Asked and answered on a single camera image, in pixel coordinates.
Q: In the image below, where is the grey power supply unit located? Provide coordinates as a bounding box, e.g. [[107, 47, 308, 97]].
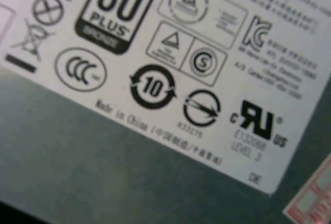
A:
[[0, 0, 331, 224]]

